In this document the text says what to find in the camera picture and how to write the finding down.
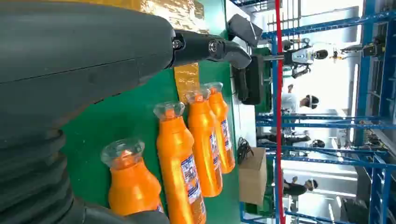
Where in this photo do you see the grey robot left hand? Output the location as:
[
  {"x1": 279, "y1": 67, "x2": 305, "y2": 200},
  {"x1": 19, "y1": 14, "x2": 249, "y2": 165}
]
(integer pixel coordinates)
[{"x1": 0, "y1": 0, "x2": 252, "y2": 224}]

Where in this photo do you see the orange plastic bottle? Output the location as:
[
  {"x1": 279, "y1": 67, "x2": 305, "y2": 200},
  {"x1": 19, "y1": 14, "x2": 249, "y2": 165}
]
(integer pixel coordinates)
[
  {"x1": 185, "y1": 90, "x2": 223, "y2": 198},
  {"x1": 100, "y1": 138, "x2": 164, "y2": 217},
  {"x1": 205, "y1": 82, "x2": 236, "y2": 175},
  {"x1": 153, "y1": 102, "x2": 207, "y2": 224}
]

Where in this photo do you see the green table mat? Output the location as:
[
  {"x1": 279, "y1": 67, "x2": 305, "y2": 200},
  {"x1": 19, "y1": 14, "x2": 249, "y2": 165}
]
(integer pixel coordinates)
[{"x1": 60, "y1": 0, "x2": 243, "y2": 224}]

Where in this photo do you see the black handheld controller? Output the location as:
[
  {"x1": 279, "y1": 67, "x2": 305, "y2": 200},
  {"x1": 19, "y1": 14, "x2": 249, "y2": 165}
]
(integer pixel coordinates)
[{"x1": 232, "y1": 66, "x2": 250, "y2": 101}]

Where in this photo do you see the dark tablet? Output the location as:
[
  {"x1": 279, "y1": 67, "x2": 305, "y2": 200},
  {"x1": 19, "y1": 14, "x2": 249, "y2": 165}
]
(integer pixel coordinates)
[{"x1": 228, "y1": 14, "x2": 263, "y2": 48}]

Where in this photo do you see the black carrying case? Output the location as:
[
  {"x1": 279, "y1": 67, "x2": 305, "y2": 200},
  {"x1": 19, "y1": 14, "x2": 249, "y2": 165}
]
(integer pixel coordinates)
[{"x1": 243, "y1": 55, "x2": 265, "y2": 106}]

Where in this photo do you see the white table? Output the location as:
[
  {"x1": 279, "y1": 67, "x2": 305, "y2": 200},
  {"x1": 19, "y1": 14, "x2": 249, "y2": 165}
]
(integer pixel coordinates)
[{"x1": 225, "y1": 0, "x2": 259, "y2": 149}]

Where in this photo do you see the red pole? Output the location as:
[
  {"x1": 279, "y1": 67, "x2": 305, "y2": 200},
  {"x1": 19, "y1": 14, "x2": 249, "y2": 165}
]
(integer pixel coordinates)
[{"x1": 275, "y1": 0, "x2": 287, "y2": 224}]

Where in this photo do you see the brown cardboard box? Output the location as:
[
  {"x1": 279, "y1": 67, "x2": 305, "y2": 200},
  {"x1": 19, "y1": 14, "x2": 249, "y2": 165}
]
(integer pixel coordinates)
[{"x1": 239, "y1": 147, "x2": 267, "y2": 206}]

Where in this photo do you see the person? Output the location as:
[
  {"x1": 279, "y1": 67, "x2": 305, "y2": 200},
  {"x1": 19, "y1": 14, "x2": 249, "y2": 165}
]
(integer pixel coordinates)
[
  {"x1": 281, "y1": 84, "x2": 320, "y2": 114},
  {"x1": 256, "y1": 131, "x2": 326, "y2": 150},
  {"x1": 283, "y1": 176, "x2": 319, "y2": 199}
]

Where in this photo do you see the white humanoid robot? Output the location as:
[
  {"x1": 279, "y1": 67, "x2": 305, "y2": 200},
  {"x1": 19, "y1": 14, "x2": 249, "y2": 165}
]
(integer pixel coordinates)
[{"x1": 263, "y1": 38, "x2": 329, "y2": 78}]

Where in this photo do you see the blue steel rack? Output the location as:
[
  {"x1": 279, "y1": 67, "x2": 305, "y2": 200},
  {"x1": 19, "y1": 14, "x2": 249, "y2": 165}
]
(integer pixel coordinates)
[{"x1": 240, "y1": 0, "x2": 396, "y2": 224}]

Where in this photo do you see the black cable bundle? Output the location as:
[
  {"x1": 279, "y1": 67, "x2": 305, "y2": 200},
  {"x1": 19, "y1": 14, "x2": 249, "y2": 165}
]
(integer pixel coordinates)
[{"x1": 236, "y1": 137, "x2": 255, "y2": 164}]

